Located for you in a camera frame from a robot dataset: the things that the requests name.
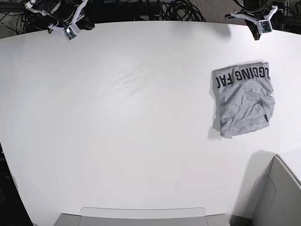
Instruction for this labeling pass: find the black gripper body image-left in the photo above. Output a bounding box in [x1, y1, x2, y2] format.
[24, 0, 91, 33]

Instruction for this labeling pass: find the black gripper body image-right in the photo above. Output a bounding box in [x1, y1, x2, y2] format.
[225, 5, 278, 26]

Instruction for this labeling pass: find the grey T-shirt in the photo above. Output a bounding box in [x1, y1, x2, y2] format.
[212, 62, 275, 138]

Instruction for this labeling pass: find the grey chair bottom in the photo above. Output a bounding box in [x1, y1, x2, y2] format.
[55, 207, 230, 226]

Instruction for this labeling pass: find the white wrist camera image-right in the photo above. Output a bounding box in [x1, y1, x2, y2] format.
[257, 19, 273, 34]

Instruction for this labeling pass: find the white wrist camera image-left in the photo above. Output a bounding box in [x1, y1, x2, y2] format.
[62, 24, 80, 41]

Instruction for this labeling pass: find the black cable bundle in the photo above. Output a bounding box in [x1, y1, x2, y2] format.
[162, 1, 206, 22]

